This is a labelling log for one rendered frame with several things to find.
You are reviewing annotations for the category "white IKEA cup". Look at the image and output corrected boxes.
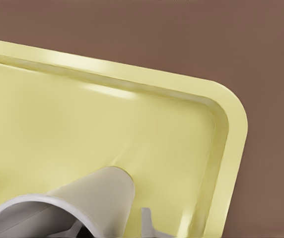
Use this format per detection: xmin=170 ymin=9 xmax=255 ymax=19
xmin=0 ymin=166 xmax=136 ymax=238

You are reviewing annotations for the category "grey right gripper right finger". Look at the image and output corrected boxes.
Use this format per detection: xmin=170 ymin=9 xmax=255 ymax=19
xmin=141 ymin=207 xmax=163 ymax=238

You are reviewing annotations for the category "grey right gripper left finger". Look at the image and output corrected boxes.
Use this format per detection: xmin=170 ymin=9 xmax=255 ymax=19
xmin=62 ymin=218 xmax=87 ymax=238

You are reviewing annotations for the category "pale yellow rectangular tray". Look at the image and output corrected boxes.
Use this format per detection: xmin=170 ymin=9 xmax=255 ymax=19
xmin=0 ymin=37 xmax=247 ymax=238

